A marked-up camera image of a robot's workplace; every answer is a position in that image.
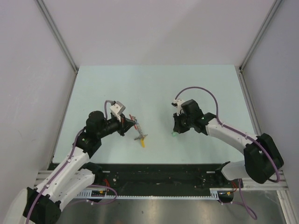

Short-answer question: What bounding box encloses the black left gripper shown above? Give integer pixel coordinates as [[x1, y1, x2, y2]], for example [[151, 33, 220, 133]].
[[97, 113, 135, 139]]

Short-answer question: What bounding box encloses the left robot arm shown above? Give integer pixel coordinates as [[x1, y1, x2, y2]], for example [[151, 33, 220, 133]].
[[23, 111, 135, 224]]

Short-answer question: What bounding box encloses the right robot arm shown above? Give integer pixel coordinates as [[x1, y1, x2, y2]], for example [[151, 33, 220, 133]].
[[172, 99, 284, 187]]

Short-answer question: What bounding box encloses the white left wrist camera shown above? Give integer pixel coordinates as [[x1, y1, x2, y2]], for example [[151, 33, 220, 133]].
[[110, 101, 126, 117]]

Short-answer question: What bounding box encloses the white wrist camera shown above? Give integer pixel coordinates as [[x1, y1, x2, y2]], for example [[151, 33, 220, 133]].
[[171, 99, 185, 116], [110, 101, 126, 117]]

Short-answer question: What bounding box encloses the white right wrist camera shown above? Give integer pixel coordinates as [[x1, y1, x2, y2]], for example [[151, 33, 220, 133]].
[[171, 99, 185, 116]]

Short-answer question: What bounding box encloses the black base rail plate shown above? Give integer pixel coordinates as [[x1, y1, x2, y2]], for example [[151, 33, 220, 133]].
[[96, 163, 238, 196]]

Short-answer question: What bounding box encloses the white slotted cable duct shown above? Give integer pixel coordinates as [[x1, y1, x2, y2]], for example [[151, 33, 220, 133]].
[[75, 189, 234, 201]]

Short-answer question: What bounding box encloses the left aluminium frame post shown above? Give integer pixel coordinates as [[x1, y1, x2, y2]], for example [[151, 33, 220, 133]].
[[35, 0, 79, 72]]

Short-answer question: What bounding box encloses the aluminium frame post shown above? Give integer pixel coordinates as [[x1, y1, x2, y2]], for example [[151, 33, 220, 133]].
[[35, 0, 79, 72], [239, 0, 283, 70]]

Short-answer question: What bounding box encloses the right aluminium frame post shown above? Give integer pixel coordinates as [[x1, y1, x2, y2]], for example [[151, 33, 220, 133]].
[[239, 0, 283, 70]]

